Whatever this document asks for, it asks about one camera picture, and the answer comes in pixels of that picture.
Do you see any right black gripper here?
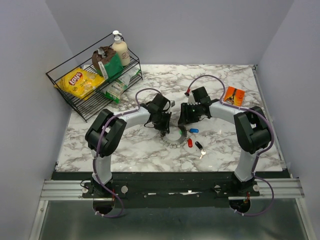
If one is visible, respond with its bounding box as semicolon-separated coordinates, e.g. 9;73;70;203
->
177;103;201;125

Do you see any blue key tag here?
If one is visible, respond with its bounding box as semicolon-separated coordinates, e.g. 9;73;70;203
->
189;128;199;133

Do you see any red key tag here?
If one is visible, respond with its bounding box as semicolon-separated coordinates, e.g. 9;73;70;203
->
187;138;194;148

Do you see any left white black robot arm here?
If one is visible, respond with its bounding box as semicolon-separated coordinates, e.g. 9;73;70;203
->
85;93;172;198

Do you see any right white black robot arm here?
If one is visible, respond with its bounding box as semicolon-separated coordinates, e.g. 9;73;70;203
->
178;87;274;196

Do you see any black key tag with key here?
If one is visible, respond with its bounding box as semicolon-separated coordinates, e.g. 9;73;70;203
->
195;141;206;160

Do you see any orange small box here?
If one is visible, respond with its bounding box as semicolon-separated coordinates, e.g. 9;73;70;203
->
223;86;245;107

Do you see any white green snack bag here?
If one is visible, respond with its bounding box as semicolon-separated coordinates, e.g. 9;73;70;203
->
101;67;141;104

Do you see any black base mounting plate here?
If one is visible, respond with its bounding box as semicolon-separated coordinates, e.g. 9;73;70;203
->
41;171;301;214

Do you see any brown green snack bag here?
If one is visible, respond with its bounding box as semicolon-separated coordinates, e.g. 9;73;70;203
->
91;46;124;81

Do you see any cream lotion pump bottle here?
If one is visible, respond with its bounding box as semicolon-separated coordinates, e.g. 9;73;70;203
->
112;30;131;67

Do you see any yellow Lays chips bag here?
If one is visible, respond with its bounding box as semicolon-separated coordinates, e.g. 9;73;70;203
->
54;67;105;101

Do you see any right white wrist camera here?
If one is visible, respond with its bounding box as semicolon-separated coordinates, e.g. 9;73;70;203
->
185;91;197;105

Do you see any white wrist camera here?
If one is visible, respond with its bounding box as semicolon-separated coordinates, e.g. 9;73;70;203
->
169;100;176;108
185;91;197;105

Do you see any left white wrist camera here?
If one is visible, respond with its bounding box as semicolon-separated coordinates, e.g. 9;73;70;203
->
169;100;176;108

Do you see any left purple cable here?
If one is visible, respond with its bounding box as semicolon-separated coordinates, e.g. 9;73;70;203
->
91;88;163;218

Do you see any purple cable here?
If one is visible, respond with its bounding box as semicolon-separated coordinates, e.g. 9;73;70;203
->
184;74;275;217
91;88;163;218

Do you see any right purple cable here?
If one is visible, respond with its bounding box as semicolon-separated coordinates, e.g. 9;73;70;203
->
184;74;275;217

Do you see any black wire rack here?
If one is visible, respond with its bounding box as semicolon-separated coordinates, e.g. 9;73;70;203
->
46;30;143;121

